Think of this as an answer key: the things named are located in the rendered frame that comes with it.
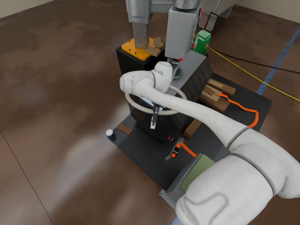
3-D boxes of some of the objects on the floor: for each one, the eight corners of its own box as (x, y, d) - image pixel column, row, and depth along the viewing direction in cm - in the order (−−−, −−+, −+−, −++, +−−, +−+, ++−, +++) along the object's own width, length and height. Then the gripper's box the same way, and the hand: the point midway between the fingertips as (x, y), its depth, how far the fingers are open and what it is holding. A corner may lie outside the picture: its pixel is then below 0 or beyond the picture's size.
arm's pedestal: (213, 190, 176) (252, 185, 108) (192, 228, 157) (223, 250, 89) (181, 163, 194) (197, 144, 126) (158, 193, 175) (164, 191, 107)
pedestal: (121, 82, 277) (112, 49, 215) (143, 66, 304) (140, 31, 241) (145, 99, 255) (144, 67, 192) (167, 80, 281) (171, 45, 218)
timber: (189, 139, 212) (191, 135, 202) (182, 134, 216) (184, 131, 206) (199, 125, 224) (202, 122, 214) (193, 121, 228) (195, 118, 218)
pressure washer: (196, 52, 329) (209, 10, 256) (207, 60, 314) (224, 17, 240) (185, 57, 319) (195, 15, 245) (196, 65, 304) (210, 23, 230)
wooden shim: (116, 128, 222) (116, 127, 221) (120, 123, 227) (119, 122, 226) (129, 135, 216) (129, 135, 214) (132, 130, 220) (132, 130, 219)
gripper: (164, 106, 77) (157, 135, 91) (164, 92, 91) (158, 119, 105) (151, 104, 77) (146, 133, 91) (152, 90, 91) (148, 118, 105)
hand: (153, 122), depth 96 cm, fingers closed on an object, 4 cm apart
